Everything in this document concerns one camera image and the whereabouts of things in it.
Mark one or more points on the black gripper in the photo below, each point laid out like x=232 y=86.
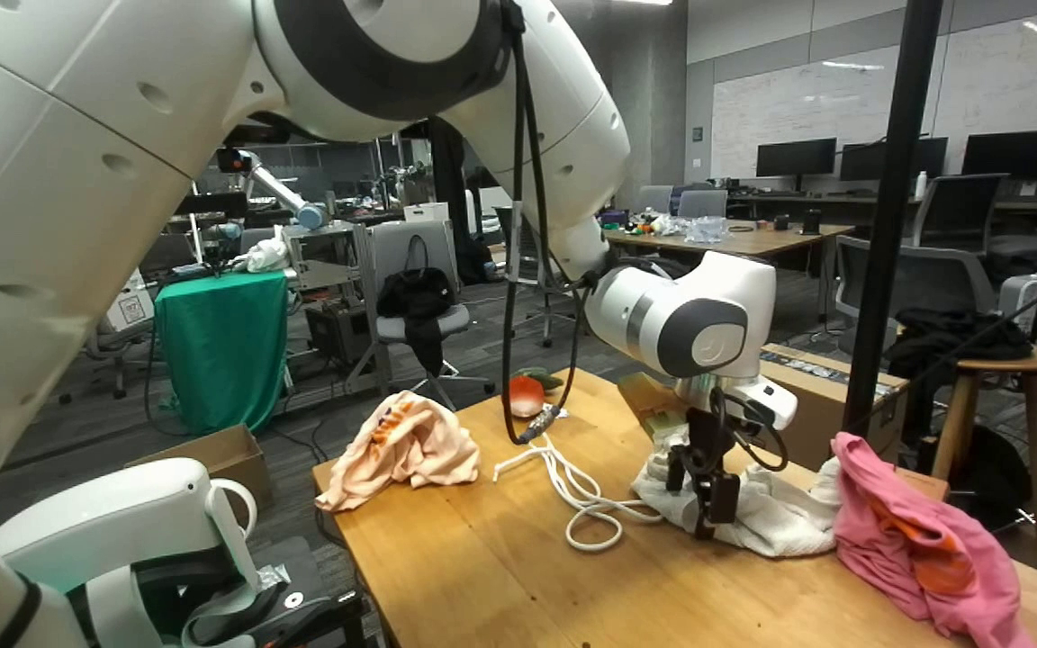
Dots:
x=706 y=447

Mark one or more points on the white cloth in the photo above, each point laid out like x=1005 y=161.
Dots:
x=783 y=513

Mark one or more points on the red radish plush toy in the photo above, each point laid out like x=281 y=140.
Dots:
x=526 y=395

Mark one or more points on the pink cloth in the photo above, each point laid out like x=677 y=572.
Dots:
x=926 y=552

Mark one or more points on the peach shirt with orange print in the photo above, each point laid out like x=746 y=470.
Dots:
x=405 y=453

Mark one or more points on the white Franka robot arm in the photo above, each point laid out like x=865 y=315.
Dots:
x=125 y=146

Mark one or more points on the cardboard box with printed tape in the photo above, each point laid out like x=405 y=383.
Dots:
x=830 y=402

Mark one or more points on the wooden office desk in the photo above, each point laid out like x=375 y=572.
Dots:
x=758 y=240

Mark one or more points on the black jacket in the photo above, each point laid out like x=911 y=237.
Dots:
x=954 y=342

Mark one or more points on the grey mesh chair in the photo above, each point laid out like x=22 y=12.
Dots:
x=926 y=284

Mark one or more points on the black vertical pole stand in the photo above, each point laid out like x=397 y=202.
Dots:
x=890 y=218

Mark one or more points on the wooden stool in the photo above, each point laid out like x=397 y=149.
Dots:
x=1018 y=362

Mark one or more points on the black handbag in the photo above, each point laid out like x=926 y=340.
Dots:
x=415 y=294

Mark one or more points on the black computer monitor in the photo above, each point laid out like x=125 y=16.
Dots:
x=861 y=161
x=793 y=156
x=1024 y=152

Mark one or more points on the grey office chair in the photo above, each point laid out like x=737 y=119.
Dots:
x=389 y=245

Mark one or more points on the small brown cardboard box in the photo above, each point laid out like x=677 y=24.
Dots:
x=226 y=456

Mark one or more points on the white paper sign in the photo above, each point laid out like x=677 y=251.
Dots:
x=130 y=308

